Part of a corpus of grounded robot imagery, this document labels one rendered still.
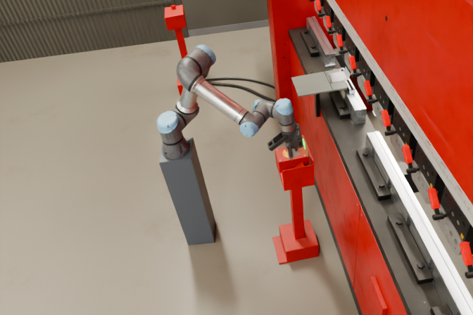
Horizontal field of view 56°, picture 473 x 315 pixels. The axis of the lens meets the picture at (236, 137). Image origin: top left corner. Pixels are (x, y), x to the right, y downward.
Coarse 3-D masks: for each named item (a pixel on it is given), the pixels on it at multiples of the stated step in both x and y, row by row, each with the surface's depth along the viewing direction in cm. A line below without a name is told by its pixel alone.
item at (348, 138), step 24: (336, 120) 233; (336, 144) 221; (360, 144) 217; (360, 168) 205; (360, 192) 195; (384, 216) 184; (384, 240) 175; (408, 288) 159; (432, 288) 158; (408, 312) 155
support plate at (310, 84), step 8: (320, 72) 245; (328, 72) 244; (296, 80) 243; (304, 80) 242; (312, 80) 241; (320, 80) 240; (296, 88) 237; (304, 88) 236; (312, 88) 236; (320, 88) 235; (328, 88) 234; (336, 88) 233; (344, 88) 232
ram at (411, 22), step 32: (352, 0) 191; (384, 0) 155; (416, 0) 131; (448, 0) 113; (384, 32) 161; (416, 32) 135; (448, 32) 116; (384, 64) 166; (416, 64) 139; (448, 64) 119; (416, 96) 143; (448, 96) 122; (448, 128) 125; (448, 160) 129
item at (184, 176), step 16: (192, 144) 249; (160, 160) 243; (176, 160) 241; (192, 160) 244; (176, 176) 249; (192, 176) 249; (176, 192) 258; (192, 192) 258; (176, 208) 267; (192, 208) 268; (208, 208) 281; (192, 224) 278; (208, 224) 278; (192, 240) 289; (208, 240) 290
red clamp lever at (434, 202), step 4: (432, 188) 137; (428, 192) 137; (432, 192) 136; (432, 196) 136; (436, 196) 136; (432, 200) 136; (436, 200) 135; (432, 204) 136; (436, 204) 135; (432, 208) 136; (436, 208) 135; (436, 212) 135; (432, 216) 136; (436, 216) 135; (440, 216) 135; (444, 216) 135
